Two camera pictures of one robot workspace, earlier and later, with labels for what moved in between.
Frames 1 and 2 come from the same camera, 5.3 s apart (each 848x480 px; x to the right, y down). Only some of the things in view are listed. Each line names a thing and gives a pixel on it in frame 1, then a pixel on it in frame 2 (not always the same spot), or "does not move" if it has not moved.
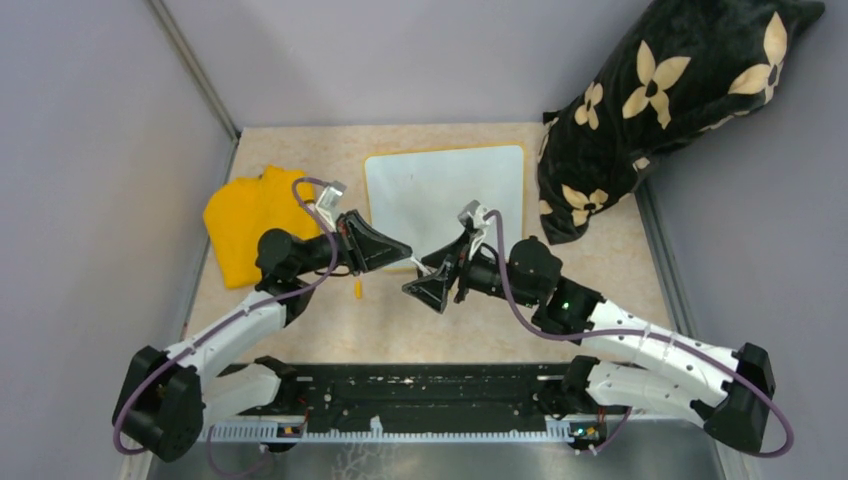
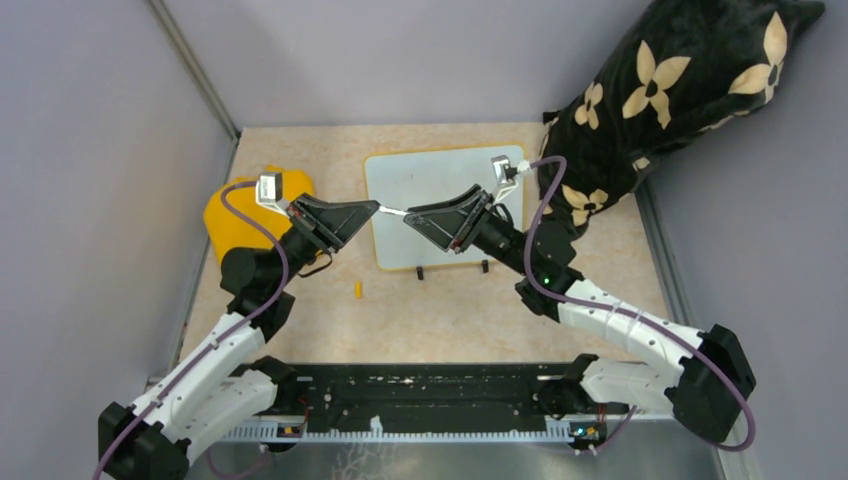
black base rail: x=408 y=393 does not move
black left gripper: x=363 y=247 → x=331 y=223
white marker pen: x=423 y=269 → x=395 y=211
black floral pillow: x=685 y=66 does not move
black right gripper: x=433 y=289 → x=457 y=222
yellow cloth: x=240 y=211 does not move
